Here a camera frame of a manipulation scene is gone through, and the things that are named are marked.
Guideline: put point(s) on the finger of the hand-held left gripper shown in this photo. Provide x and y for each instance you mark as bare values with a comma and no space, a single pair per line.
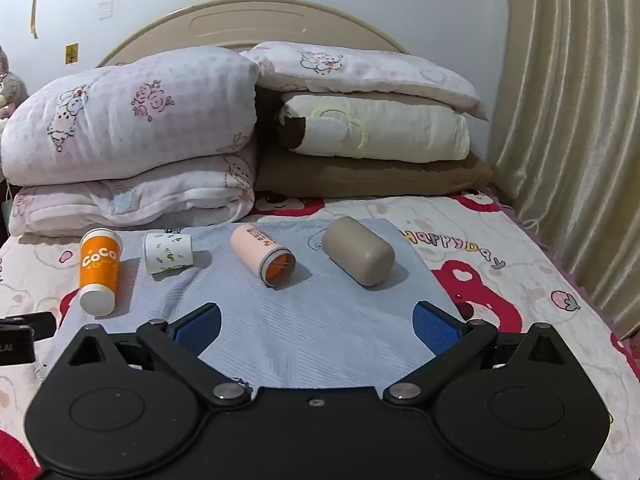
37,324

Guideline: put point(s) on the light blue cloth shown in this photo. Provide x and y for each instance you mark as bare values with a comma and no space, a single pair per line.
310,320

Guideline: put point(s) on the pink cup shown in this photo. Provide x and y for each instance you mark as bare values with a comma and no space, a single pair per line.
255,247

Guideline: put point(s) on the white patterned paper cup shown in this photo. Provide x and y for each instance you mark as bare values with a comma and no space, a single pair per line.
170,252

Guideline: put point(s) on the white wall sticker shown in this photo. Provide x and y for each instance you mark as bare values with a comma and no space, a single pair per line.
105,8

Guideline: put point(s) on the beige curtain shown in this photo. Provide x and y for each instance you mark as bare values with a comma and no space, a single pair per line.
565,110

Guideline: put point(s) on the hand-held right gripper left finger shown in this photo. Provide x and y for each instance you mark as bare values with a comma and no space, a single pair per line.
200,327

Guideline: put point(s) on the cream pillow with brown patch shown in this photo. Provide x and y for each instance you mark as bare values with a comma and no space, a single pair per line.
400,130

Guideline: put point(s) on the taupe cup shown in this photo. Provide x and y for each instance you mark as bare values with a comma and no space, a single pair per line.
355,250

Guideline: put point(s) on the plush toy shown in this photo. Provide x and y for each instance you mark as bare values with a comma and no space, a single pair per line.
10,85

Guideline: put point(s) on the beige headboard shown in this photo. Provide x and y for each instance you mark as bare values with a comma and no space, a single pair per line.
250,22

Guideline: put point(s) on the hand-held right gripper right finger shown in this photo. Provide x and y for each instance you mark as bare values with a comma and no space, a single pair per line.
436,330

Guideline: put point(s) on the yellow wall sticker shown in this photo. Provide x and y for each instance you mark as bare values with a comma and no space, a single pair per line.
72,54

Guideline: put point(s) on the pink printed folded blanket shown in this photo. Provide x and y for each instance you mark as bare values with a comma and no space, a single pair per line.
150,195

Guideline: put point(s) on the printed bed sheet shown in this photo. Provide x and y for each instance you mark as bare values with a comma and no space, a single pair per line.
500,270

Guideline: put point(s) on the pink checked folded quilt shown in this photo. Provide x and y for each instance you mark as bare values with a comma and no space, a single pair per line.
125,120

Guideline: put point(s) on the orange cup with white lid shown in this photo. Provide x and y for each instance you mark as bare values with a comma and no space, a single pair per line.
100,265

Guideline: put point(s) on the pink printed pillow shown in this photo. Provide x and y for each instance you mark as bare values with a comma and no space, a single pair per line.
360,67

